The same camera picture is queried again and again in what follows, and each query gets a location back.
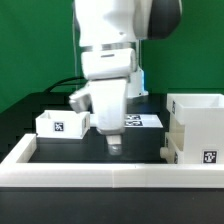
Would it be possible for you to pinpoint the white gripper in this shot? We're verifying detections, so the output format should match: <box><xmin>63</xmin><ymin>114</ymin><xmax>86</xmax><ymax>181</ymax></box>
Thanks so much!
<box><xmin>69</xmin><ymin>48</ymin><xmax>137</xmax><ymax>156</ymax></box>

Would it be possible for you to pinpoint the white drawer tray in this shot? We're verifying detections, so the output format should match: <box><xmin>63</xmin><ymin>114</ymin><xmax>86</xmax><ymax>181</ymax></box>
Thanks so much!
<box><xmin>160</xmin><ymin>132</ymin><xmax>184</xmax><ymax>164</ymax></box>
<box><xmin>35</xmin><ymin>110</ymin><xmax>90</xmax><ymax>139</ymax></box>

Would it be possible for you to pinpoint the white drawer cabinet box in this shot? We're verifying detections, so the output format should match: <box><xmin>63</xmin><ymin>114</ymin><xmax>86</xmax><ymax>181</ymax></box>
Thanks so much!
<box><xmin>166</xmin><ymin>94</ymin><xmax>224</xmax><ymax>165</ymax></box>

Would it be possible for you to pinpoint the white front drawer tray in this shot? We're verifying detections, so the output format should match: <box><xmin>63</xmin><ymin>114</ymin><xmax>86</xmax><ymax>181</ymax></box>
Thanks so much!
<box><xmin>160</xmin><ymin>132</ymin><xmax>184</xmax><ymax>164</ymax></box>

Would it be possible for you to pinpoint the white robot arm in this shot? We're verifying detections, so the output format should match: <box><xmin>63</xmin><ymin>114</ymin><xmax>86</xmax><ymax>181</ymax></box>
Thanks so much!
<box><xmin>69</xmin><ymin>0</ymin><xmax>182</xmax><ymax>155</ymax></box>

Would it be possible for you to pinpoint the white marker sheet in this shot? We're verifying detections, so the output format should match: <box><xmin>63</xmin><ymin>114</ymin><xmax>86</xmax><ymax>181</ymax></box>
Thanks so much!
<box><xmin>125</xmin><ymin>114</ymin><xmax>163</xmax><ymax>128</ymax></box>

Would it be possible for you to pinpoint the black cable bundle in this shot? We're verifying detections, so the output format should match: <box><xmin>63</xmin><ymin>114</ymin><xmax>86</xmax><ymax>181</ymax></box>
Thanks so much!
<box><xmin>43</xmin><ymin>76</ymin><xmax>88</xmax><ymax>94</ymax></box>

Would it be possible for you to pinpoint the white U-shaped border frame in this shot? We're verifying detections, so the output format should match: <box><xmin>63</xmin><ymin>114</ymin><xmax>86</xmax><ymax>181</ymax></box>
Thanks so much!
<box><xmin>0</xmin><ymin>134</ymin><xmax>224</xmax><ymax>188</ymax></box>

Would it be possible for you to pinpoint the white thin cable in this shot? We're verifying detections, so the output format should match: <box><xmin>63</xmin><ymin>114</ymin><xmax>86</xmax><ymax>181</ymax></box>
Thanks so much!
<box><xmin>71</xmin><ymin>19</ymin><xmax>79</xmax><ymax>94</ymax></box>

